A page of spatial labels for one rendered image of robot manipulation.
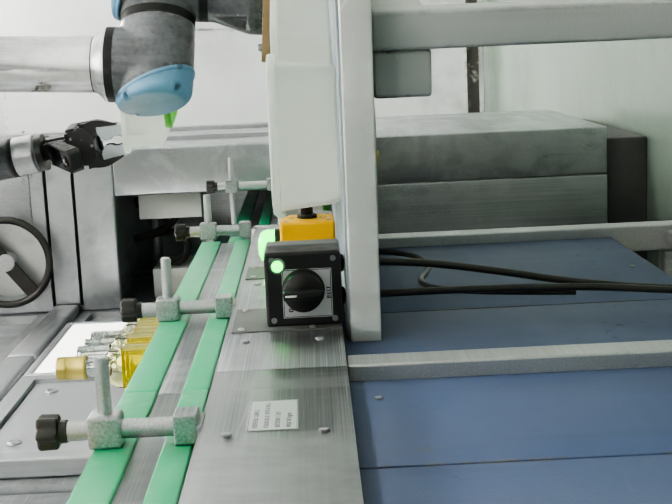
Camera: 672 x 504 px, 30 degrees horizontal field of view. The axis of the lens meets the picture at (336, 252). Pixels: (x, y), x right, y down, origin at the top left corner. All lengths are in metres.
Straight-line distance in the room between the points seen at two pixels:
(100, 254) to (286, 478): 2.11
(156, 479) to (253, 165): 1.99
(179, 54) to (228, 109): 3.72
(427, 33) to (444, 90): 4.38
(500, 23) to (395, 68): 0.11
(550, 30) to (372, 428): 0.48
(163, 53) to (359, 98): 0.72
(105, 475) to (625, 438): 0.40
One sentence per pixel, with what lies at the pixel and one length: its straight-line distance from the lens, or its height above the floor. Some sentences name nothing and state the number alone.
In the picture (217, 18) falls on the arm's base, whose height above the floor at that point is 0.92.
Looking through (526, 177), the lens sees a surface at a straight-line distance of 2.94.
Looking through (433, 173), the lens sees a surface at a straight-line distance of 2.91.
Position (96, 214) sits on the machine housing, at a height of 1.28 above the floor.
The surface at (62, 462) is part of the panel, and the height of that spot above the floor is 1.16.
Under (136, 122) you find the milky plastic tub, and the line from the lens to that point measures 2.31.
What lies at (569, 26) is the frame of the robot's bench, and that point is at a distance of 1.31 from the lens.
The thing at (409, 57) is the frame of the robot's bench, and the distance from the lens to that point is 1.29.
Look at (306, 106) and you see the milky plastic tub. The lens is 1.34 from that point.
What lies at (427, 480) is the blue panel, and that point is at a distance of 0.92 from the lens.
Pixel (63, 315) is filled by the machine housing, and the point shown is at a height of 1.35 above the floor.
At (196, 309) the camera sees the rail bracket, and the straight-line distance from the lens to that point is 1.47.
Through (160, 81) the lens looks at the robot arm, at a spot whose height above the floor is 1.00.
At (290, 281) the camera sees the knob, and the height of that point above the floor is 0.81.
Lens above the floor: 0.78
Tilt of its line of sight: 1 degrees down
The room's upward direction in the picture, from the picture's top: 93 degrees counter-clockwise
